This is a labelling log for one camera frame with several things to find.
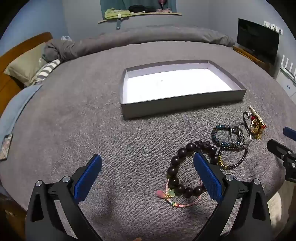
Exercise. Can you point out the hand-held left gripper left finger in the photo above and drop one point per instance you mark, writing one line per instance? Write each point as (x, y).
(87, 178)

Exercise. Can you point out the wooden bed headboard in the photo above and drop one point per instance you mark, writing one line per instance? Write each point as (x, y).
(23, 46)

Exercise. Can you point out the white router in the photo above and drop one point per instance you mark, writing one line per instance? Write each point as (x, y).
(288, 69)

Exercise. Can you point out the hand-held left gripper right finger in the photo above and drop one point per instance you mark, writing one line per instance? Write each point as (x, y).
(208, 176)

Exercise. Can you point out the beige rug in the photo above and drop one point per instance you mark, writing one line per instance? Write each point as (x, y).
(276, 213)

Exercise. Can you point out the black cloth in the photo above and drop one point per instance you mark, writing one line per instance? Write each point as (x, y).
(138, 8)

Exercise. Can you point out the wooden window shelf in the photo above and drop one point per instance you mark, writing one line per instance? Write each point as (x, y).
(138, 15)

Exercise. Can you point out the white cabinet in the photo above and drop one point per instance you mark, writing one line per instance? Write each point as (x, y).
(286, 85)

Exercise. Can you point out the olive pillow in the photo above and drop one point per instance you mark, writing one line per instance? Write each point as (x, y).
(23, 67)

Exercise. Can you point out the silver bangle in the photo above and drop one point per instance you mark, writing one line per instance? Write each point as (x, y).
(230, 135)
(251, 137)

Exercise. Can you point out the dark red glass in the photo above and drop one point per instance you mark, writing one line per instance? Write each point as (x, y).
(161, 2)

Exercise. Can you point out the grey white striped pillow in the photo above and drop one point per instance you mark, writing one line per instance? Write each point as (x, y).
(46, 69)

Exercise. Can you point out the grey duvet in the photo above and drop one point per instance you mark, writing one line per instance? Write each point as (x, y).
(150, 34)

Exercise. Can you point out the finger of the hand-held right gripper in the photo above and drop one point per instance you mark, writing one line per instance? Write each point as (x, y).
(276, 147)
(290, 133)

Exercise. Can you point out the pink cloth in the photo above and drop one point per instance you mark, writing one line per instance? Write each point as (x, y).
(164, 10)

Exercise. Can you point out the white plastic bag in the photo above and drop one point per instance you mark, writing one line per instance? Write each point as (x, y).
(67, 39)

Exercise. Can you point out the wooden television stand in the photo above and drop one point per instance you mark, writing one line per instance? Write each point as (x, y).
(252, 59)

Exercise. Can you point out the light blue blanket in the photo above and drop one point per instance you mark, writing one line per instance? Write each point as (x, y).
(16, 104)

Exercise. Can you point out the white wall hooks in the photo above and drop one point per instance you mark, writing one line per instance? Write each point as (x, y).
(274, 27)

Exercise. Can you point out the black television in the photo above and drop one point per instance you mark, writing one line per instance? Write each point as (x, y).
(256, 39)

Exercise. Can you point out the grey cardboard box tray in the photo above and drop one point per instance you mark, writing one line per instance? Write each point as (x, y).
(173, 85)

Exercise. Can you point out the green cloth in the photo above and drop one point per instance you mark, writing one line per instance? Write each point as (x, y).
(115, 13)

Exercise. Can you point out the grey knitted bedspread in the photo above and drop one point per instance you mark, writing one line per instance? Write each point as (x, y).
(81, 127)

